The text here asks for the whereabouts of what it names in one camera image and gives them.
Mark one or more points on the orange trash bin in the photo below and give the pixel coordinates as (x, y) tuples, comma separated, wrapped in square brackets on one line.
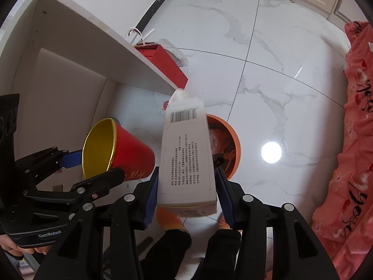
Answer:
[(236, 148)]

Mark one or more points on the red paper cup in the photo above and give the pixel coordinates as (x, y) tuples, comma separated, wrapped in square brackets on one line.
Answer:
[(131, 154)]

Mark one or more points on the white desk with shelves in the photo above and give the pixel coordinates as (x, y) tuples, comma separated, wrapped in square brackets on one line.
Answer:
[(72, 43)]

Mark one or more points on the clear plastic bag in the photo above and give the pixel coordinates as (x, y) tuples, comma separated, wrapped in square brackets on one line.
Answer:
[(178, 54)]

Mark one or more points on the orange slipper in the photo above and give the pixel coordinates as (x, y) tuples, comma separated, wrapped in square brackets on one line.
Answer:
[(223, 225), (170, 218)]

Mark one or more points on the white carton box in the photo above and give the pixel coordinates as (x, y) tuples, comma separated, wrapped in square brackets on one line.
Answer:
[(186, 157)]

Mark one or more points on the person's left hand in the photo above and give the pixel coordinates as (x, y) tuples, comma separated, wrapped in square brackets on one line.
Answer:
[(17, 246)]

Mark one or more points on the pink printed cloth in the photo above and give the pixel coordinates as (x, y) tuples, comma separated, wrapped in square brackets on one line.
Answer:
[(349, 151)]

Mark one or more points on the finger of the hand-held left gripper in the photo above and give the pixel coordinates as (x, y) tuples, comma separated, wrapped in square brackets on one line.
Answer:
[(43, 159), (96, 185)]

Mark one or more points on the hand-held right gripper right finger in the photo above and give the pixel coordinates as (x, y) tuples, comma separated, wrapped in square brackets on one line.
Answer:
[(224, 201)]

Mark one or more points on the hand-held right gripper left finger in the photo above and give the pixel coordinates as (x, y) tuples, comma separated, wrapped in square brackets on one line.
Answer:
[(151, 198)]

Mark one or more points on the white wall socket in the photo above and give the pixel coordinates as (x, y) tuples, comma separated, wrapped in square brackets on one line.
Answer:
[(58, 187)]

